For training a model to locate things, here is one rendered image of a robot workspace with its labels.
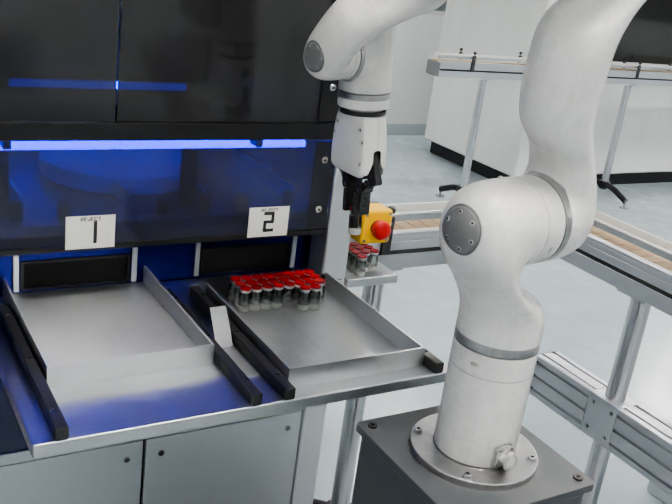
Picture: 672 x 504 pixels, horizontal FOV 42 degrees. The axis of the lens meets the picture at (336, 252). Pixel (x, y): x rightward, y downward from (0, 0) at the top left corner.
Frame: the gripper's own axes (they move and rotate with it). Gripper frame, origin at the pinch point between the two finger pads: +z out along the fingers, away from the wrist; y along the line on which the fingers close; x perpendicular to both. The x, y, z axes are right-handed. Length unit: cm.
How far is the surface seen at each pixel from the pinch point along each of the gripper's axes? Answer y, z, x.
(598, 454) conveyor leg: -7, 81, 85
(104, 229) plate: -24.7, 8.8, -35.2
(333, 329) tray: -4.0, 25.7, -0.3
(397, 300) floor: -179, 121, 145
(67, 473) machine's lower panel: -26, 57, -44
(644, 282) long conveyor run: -4, 31, 84
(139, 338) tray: -10.3, 23.3, -34.3
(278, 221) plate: -24.1, 11.5, -1.6
